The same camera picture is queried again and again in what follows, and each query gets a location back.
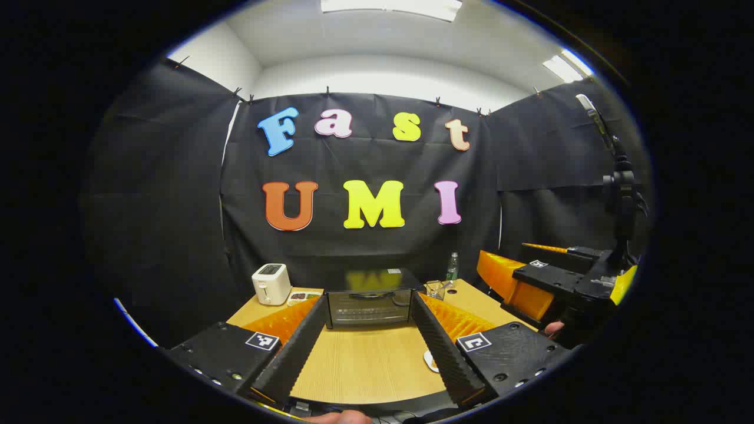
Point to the white plate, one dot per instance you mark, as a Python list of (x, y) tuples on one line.
[(431, 360)]

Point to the black tripod stand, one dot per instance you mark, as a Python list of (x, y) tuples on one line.
[(621, 188)]

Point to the ceiling light panel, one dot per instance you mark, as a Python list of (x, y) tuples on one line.
[(566, 66)]

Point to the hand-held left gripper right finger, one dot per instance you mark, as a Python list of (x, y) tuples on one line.
[(439, 347)]

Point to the green label plastic bottle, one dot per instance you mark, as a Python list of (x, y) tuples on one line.
[(452, 270)]

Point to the black electric oven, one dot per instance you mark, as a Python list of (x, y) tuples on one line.
[(368, 307)]

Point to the small plate with dark food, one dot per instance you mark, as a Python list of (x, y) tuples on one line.
[(300, 297)]

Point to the white toaster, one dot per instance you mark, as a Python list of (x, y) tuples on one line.
[(271, 285)]

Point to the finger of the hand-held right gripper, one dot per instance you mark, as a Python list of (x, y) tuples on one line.
[(580, 252), (545, 275)]

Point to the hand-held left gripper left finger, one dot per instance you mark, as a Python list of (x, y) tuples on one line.
[(297, 347)]

